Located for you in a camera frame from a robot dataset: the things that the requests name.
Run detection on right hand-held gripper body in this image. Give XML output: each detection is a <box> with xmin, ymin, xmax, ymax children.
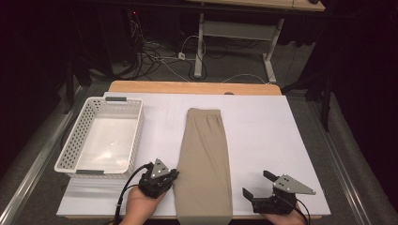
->
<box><xmin>252</xmin><ymin>173</ymin><xmax>316</xmax><ymax>216</ymax></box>

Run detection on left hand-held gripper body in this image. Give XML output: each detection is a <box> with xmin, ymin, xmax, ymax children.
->
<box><xmin>138</xmin><ymin>158</ymin><xmax>176</xmax><ymax>200</ymax></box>

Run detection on beige pants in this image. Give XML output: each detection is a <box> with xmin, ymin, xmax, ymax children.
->
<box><xmin>173</xmin><ymin>108</ymin><xmax>234</xmax><ymax>225</ymax></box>

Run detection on white perforated plastic basket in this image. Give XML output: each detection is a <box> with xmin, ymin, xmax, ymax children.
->
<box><xmin>54</xmin><ymin>96</ymin><xmax>145</xmax><ymax>180</ymax></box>

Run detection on person's right hand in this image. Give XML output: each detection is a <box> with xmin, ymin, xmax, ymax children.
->
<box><xmin>262</xmin><ymin>206</ymin><xmax>309</xmax><ymax>225</ymax></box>

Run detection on person's left hand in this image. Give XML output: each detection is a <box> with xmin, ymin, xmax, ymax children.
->
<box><xmin>120</xmin><ymin>187</ymin><xmax>167</xmax><ymax>225</ymax></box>

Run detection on white table cover board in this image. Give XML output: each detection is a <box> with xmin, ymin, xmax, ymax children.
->
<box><xmin>55</xmin><ymin>91</ymin><xmax>332</xmax><ymax>218</ymax></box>

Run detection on wooden table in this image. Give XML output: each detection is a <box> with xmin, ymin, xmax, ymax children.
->
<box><xmin>64</xmin><ymin>80</ymin><xmax>323</xmax><ymax>220</ymax></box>

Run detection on black stand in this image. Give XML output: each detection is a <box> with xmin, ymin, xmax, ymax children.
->
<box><xmin>280</xmin><ymin>69</ymin><xmax>334</xmax><ymax>133</ymax></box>
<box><xmin>62</xmin><ymin>57</ymin><xmax>93</xmax><ymax>115</ymax></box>

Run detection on black computer tower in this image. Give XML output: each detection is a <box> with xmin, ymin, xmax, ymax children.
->
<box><xmin>102</xmin><ymin>7</ymin><xmax>142</xmax><ymax>68</ymax></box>

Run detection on white-legged desk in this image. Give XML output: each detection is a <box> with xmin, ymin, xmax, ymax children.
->
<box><xmin>187</xmin><ymin>0</ymin><xmax>327</xmax><ymax>83</ymax></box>

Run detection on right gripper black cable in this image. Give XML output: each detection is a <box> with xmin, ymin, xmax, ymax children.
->
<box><xmin>281</xmin><ymin>196</ymin><xmax>312</xmax><ymax>225</ymax></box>

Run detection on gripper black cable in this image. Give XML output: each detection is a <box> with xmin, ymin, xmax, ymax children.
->
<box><xmin>112</xmin><ymin>162</ymin><xmax>154</xmax><ymax>225</ymax></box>
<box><xmin>281</xmin><ymin>196</ymin><xmax>312</xmax><ymax>225</ymax></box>

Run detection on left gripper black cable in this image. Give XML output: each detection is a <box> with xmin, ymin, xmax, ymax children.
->
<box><xmin>112</xmin><ymin>162</ymin><xmax>154</xmax><ymax>225</ymax></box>

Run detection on metal floor rail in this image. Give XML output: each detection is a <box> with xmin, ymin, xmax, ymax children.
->
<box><xmin>308</xmin><ymin>99</ymin><xmax>374</xmax><ymax>225</ymax></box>
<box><xmin>0</xmin><ymin>85</ymin><xmax>90</xmax><ymax>225</ymax></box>

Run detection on long white floor cable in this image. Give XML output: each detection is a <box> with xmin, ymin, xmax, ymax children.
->
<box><xmin>153</xmin><ymin>55</ymin><xmax>271</xmax><ymax>85</ymax></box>

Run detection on black floor cable bundle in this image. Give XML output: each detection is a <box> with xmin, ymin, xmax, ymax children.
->
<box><xmin>123</xmin><ymin>18</ymin><xmax>209</xmax><ymax>82</ymax></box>

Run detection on looped white floor cable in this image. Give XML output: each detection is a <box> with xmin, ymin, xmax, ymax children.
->
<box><xmin>180</xmin><ymin>35</ymin><xmax>207</xmax><ymax>60</ymax></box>

